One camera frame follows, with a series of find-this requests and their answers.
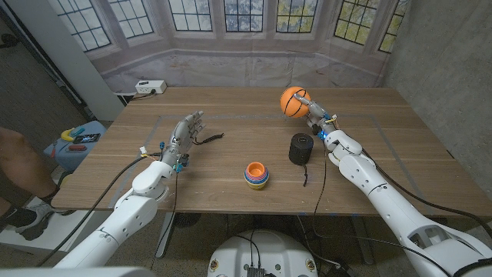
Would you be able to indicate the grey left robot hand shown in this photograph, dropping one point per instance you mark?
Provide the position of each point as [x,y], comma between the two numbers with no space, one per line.
[182,136]

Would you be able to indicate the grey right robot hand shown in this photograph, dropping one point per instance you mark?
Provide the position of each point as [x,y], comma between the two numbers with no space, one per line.
[317,113]

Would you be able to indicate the orange mini basketball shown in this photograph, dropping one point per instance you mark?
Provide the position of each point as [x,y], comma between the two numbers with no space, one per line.
[293,103]

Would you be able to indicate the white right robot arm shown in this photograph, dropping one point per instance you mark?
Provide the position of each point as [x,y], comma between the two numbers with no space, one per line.
[384,192]

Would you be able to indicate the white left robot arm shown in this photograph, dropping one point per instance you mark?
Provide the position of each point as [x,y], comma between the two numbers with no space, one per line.
[130,209]

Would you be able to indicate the black cylindrical speaker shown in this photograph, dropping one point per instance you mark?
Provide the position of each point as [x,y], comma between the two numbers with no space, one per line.
[301,152]

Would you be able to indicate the white power strip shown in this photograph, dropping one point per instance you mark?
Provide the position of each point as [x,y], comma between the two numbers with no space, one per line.
[150,87]

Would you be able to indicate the printed window backdrop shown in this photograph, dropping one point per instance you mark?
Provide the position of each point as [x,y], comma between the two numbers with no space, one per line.
[230,69]

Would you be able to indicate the stack of colourful cups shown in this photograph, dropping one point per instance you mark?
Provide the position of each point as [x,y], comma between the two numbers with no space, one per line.
[256,175]

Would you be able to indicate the black round fan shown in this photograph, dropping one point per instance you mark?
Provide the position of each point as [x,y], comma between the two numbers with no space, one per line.
[187,220]

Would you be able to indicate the black smartphone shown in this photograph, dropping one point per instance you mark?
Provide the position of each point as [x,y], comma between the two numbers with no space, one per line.
[87,138]

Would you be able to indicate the white table leg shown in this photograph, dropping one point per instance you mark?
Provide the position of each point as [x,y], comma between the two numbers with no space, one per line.
[164,236]

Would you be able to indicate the teal small tool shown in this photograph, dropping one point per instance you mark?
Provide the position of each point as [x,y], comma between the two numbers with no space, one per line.
[78,132]

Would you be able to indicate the red small tool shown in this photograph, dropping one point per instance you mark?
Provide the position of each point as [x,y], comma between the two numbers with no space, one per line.
[77,147]

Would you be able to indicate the blue toy box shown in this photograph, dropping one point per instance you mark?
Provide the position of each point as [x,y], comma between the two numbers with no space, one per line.
[77,159]

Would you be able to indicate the grey table leg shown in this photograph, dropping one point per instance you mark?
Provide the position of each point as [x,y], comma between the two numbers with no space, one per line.
[363,242]

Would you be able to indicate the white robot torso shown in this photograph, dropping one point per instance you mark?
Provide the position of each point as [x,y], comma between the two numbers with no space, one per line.
[269,250]

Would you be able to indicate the white floor platform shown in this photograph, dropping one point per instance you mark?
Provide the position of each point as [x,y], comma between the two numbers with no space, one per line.
[57,231]

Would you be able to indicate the person's bare leg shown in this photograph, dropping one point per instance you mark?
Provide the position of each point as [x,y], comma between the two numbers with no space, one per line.
[23,165]

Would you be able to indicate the grey black sneaker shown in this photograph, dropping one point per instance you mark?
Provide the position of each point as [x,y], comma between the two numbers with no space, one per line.
[32,220]

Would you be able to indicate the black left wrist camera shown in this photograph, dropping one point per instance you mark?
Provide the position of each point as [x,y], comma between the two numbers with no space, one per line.
[184,159]

